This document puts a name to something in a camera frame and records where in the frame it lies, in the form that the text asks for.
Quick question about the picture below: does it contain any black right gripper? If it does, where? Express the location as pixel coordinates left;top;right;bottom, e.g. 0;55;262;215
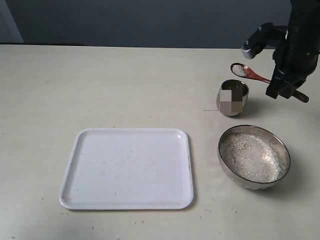
265;0;320;99

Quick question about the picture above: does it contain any dark red wooden spoon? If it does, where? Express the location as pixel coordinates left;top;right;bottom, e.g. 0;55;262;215
230;62;309;103

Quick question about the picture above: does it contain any small metal cup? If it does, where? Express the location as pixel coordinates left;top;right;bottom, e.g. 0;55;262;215
216;79;249;117

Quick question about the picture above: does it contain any steel bowl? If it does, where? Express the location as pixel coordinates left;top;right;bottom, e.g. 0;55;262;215
217;124;291;190

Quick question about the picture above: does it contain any white granular powder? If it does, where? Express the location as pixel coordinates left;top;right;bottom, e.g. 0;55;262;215
220;133;281;183

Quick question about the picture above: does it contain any white rectangular plastic tray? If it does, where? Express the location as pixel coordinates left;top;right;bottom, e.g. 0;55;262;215
59;128;194;211

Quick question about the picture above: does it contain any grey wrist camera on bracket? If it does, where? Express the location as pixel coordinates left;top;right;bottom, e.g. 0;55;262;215
241;22;287;60

